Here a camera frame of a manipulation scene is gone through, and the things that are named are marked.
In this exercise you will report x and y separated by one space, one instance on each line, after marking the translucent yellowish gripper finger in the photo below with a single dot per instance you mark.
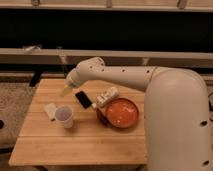
66 90

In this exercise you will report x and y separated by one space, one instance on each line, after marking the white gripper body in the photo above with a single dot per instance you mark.
72 79

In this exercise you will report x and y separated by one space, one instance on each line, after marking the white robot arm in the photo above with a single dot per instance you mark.
176 109

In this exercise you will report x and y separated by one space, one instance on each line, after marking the black smartphone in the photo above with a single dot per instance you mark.
83 99

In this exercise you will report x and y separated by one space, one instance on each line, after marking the white remote control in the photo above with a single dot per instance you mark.
107 96

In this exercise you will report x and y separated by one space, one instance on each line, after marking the dark red bottle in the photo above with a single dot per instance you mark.
100 114

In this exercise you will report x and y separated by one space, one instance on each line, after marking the wooden table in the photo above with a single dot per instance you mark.
42 142

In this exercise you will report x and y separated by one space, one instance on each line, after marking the orange bowl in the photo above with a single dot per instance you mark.
121 113

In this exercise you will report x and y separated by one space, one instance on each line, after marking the long wooden shelf rail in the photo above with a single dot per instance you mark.
34 55

